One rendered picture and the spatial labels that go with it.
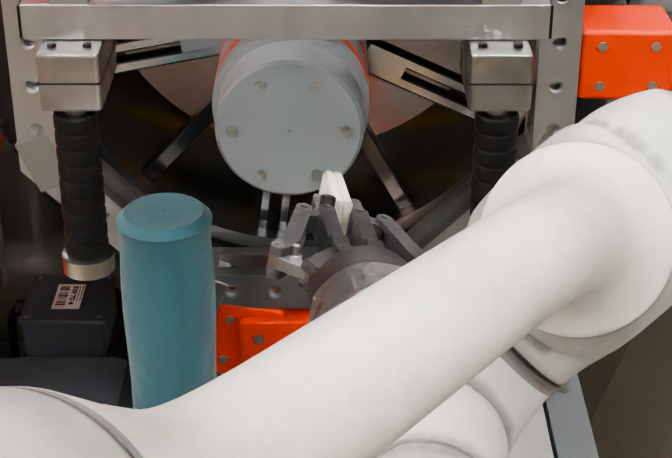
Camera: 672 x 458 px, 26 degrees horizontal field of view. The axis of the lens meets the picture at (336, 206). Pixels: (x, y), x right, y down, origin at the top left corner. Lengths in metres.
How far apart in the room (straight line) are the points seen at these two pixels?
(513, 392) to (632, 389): 1.64
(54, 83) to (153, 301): 0.28
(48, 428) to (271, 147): 0.91
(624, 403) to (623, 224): 1.70
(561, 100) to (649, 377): 1.13
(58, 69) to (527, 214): 0.58
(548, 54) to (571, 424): 0.93
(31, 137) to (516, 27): 0.51
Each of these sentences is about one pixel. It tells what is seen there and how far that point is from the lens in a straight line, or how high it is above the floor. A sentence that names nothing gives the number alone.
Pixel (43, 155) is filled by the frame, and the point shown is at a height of 0.76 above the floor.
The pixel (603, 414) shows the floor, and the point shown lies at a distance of 2.38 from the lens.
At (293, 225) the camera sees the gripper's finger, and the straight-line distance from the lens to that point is 1.05.
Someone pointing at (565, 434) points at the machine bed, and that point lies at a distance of 2.19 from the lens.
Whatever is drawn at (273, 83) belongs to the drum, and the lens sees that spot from 1.23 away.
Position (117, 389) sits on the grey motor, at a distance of 1.71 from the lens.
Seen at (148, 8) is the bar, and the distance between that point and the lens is 1.17.
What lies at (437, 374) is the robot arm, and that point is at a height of 1.04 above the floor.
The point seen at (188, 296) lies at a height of 0.67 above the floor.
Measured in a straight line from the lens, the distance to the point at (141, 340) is 1.39.
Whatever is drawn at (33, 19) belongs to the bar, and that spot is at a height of 0.97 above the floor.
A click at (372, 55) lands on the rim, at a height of 0.82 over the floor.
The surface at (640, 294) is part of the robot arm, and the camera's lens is 0.76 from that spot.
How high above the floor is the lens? 1.38
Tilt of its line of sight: 28 degrees down
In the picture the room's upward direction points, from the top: straight up
